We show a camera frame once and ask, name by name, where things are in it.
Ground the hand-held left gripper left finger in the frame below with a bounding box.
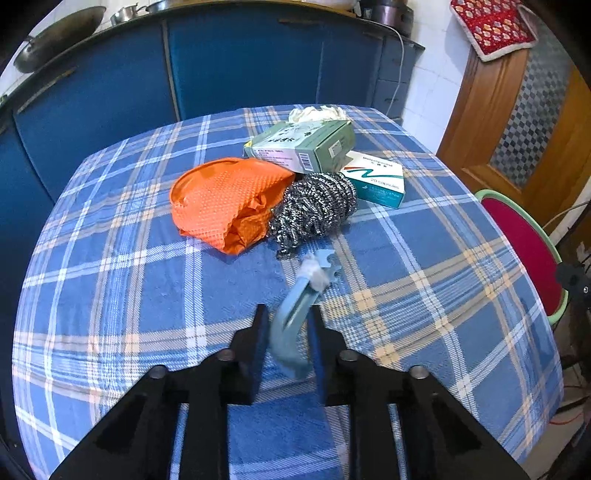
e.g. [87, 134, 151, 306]
[48, 304, 271, 480]

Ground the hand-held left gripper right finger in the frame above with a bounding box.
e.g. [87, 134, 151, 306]
[307, 305, 532, 480]

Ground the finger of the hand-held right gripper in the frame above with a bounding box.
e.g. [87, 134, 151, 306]
[555, 261, 591, 301]

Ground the light blue plastic hook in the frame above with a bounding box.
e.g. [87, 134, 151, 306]
[270, 249, 340, 381]

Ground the red basin with green rim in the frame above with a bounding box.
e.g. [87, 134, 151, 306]
[475, 189, 570, 329]

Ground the steel wool scrubber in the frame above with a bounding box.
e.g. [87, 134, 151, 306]
[267, 170, 358, 260]

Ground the orange rubber glove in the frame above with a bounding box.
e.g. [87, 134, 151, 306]
[170, 157, 296, 256]

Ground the white and teal medicine box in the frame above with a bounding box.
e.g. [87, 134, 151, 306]
[339, 150, 408, 209]

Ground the green cardboard box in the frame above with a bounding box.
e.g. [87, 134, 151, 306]
[243, 119, 357, 175]

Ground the white paper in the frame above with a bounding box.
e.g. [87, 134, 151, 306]
[288, 105, 349, 125]

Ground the blue plaid tablecloth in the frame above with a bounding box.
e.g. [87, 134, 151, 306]
[13, 105, 565, 480]

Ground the wooden door with mosaic glass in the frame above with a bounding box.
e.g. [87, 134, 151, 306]
[436, 18, 591, 227]

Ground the blue drawer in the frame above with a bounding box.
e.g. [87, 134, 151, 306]
[379, 39, 423, 84]
[375, 79, 411, 106]

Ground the red floral quilted cloth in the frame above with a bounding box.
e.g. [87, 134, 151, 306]
[450, 0, 539, 62]

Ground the blue base cabinet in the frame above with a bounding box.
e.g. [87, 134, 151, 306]
[0, 4, 426, 259]

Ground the dark multicooker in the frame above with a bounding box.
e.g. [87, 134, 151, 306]
[365, 0, 414, 33]

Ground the steel kettle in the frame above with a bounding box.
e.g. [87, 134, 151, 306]
[110, 4, 144, 26]

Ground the black wok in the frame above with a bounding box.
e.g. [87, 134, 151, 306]
[13, 6, 108, 75]

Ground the white power cable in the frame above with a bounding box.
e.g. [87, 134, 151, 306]
[355, 11, 407, 123]

